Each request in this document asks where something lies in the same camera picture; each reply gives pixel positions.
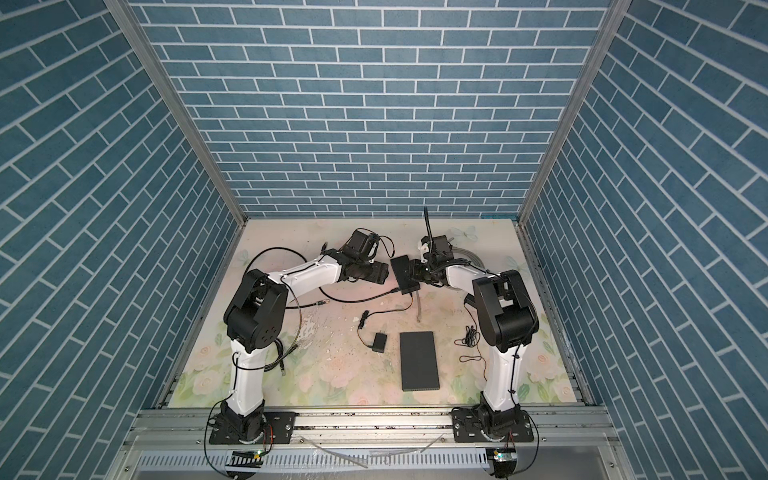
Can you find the aluminium front rail frame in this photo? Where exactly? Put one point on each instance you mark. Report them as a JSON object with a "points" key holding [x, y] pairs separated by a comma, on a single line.
{"points": [[569, 441]]}

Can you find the aluminium corner post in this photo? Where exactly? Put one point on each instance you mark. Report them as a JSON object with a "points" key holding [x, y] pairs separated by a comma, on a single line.
{"points": [[596, 55], [128, 23]]}

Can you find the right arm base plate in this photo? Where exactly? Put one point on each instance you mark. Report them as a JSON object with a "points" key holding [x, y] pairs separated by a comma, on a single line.
{"points": [[481, 424]]}

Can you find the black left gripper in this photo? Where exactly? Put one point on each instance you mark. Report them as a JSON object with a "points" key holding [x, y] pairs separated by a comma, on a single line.
{"points": [[378, 273]]}

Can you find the aluminium corner post right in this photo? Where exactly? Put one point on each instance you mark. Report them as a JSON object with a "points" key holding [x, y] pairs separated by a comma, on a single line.
{"points": [[596, 55]]}

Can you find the aluminium corner post left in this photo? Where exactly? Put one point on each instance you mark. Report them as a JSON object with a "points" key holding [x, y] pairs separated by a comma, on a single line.
{"points": [[128, 23]]}

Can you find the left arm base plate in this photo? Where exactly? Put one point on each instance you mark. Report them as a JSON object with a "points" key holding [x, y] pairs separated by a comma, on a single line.
{"points": [[268, 428]]}

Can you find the large flat black box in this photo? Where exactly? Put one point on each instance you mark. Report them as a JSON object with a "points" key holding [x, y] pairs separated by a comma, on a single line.
{"points": [[419, 369]]}

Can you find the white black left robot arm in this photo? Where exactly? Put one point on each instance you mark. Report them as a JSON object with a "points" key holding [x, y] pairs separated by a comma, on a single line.
{"points": [[255, 315]]}

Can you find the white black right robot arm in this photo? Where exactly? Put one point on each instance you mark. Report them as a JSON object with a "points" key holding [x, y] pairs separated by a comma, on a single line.
{"points": [[506, 317]]}

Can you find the black power adapter with cord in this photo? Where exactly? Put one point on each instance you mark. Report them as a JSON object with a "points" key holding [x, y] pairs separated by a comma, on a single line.
{"points": [[378, 344]]}

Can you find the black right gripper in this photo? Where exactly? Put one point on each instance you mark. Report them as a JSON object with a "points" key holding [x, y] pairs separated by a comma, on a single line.
{"points": [[417, 264]]}

